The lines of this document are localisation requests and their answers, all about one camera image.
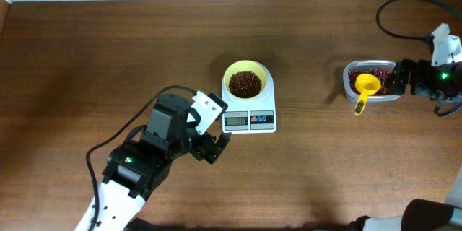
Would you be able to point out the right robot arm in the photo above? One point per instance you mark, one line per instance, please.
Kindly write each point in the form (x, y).
(441, 81)

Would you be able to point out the red beans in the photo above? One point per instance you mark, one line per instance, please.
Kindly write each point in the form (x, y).
(246, 84)

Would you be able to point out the yellow plastic bowl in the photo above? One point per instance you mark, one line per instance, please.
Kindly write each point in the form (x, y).
(244, 65)

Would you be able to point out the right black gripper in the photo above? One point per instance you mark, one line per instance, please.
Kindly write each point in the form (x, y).
(417, 68)

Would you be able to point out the clear plastic container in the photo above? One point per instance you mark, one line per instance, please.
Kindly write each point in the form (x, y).
(366, 65)

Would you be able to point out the yellow plastic measuring scoop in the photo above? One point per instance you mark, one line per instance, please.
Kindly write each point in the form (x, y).
(366, 85)

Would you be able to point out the white digital kitchen scale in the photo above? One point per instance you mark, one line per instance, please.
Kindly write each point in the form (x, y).
(252, 116)

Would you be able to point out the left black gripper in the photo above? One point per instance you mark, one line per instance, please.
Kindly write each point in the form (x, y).
(200, 149)

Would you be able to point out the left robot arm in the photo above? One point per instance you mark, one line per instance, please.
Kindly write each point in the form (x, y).
(129, 178)

